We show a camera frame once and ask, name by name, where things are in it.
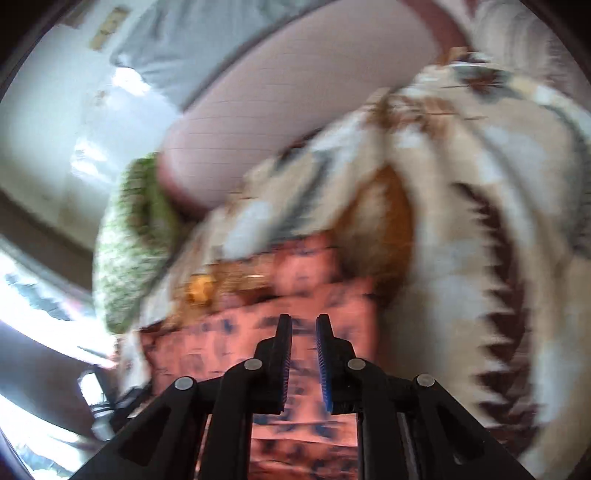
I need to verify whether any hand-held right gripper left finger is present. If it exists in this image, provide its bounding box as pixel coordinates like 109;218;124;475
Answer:
69;314;294;480

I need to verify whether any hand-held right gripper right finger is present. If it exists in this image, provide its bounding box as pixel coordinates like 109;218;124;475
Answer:
315;314;536;480

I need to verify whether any orange floral garment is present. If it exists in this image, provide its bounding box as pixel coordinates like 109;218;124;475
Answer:
139;231;384;480

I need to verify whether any beige leaf print blanket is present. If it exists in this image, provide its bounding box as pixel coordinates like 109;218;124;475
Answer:
115;60;591;480

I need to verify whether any green white patterned pillow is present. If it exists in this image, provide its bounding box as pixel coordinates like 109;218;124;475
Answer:
92;157;181;333

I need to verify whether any grey cloth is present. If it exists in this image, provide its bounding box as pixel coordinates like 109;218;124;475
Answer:
111;0;324;112

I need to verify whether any beige striped pillow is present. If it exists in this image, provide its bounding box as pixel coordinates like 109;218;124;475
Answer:
471;0;575;93

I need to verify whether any black cable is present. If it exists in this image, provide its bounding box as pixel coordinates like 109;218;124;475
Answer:
88;387;153;416

